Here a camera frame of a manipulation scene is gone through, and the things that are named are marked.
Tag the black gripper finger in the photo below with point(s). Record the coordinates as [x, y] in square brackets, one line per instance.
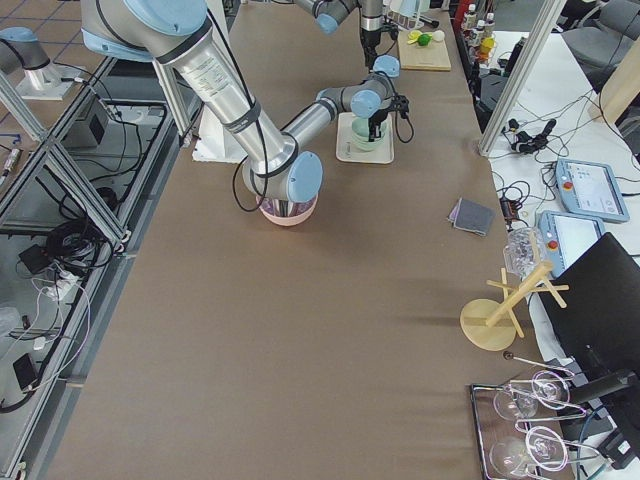
[375, 131]

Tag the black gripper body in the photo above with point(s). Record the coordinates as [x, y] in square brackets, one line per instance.
[368, 41]
[376, 121]

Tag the green bowl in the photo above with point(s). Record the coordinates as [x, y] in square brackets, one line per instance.
[359, 134]

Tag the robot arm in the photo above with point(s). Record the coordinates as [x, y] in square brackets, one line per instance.
[329, 15]
[182, 35]

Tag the cream rabbit serving tray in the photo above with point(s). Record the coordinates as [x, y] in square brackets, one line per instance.
[352, 144]

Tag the wooden cutting board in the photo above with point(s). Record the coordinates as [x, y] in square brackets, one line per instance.
[432, 57]

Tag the pink bowl with ice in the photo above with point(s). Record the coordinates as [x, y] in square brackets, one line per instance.
[301, 213]

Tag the grey folded cloth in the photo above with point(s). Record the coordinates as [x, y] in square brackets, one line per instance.
[469, 216]

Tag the clear crumpled plastic cup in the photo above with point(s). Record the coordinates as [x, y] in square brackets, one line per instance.
[524, 251]

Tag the teach pendant tablet far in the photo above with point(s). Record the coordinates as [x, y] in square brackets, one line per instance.
[590, 188]

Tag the teach pendant tablet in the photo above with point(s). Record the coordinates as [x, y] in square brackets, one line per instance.
[590, 188]
[566, 237]

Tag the teach pendant tablet near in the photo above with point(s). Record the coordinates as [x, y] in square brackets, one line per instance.
[566, 237]

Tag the wooden mug tree stand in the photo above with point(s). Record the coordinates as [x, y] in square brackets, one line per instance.
[492, 325]

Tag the wine glass upper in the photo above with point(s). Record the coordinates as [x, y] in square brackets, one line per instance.
[521, 399]

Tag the wine glass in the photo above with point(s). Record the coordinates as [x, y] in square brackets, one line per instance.
[521, 399]
[519, 458]

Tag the wine glass lower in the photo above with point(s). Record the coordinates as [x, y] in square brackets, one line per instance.
[519, 458]

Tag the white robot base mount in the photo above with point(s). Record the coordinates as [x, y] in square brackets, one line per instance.
[214, 143]

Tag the aluminium frame post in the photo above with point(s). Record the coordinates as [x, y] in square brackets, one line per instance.
[543, 25]

